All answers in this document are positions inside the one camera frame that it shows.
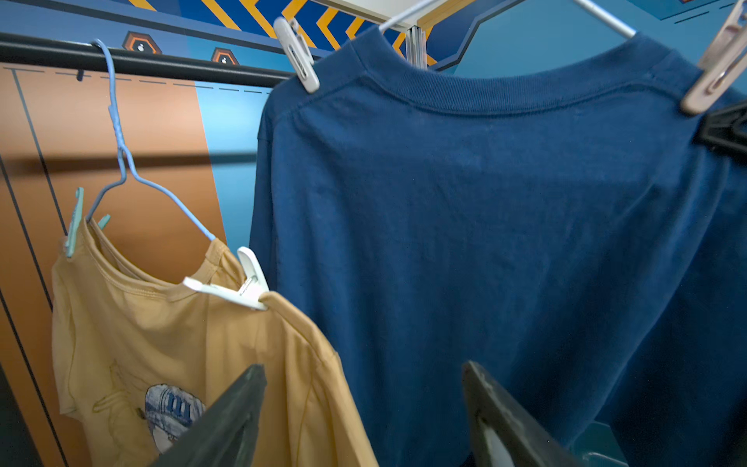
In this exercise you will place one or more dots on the beige clothespin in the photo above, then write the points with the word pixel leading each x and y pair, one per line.
pixel 294 46

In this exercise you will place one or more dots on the navy blue t-shirt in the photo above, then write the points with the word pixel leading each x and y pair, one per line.
pixel 561 229

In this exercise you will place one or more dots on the black clothes rack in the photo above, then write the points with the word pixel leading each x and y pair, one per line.
pixel 19 49

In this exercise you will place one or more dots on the yellow printed t-shirt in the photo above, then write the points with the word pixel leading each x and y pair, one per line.
pixel 139 361

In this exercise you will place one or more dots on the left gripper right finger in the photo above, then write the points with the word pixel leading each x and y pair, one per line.
pixel 502 432

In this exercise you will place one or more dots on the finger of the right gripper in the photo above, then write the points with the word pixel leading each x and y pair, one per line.
pixel 724 130

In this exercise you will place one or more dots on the pale green clothespin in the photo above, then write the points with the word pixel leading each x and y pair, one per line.
pixel 76 220

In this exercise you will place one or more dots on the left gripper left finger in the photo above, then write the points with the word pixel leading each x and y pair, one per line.
pixel 187 433

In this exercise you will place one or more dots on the light pink clothespin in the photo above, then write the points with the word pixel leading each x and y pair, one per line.
pixel 722 63

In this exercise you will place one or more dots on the teal plastic tub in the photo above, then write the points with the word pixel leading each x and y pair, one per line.
pixel 598 447

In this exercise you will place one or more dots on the white wire hanger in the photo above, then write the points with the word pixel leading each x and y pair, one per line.
pixel 124 156
pixel 589 6

